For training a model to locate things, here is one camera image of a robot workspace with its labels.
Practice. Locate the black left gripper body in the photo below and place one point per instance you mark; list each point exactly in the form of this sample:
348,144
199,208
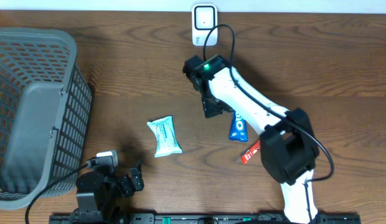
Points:
113,191

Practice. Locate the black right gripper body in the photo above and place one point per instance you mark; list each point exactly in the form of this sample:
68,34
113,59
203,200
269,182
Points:
214,105

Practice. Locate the blue Oreo cookie pack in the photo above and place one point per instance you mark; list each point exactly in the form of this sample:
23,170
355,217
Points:
238,128

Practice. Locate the white teal wet wipes pack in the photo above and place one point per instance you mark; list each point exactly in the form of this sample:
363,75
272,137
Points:
164,132

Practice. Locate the red Nescafe stick sachet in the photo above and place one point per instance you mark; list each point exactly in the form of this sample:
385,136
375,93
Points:
251,152

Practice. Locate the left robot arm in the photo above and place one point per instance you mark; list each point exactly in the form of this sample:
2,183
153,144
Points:
99,191

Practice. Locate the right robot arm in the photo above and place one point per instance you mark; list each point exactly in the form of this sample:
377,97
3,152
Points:
287,149

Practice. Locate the white barcode scanner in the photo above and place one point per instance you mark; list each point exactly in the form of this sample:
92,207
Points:
204,17

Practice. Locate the grey plastic shopping basket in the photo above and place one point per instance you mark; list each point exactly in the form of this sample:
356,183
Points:
45,105

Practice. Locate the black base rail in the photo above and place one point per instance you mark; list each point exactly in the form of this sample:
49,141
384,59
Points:
272,218

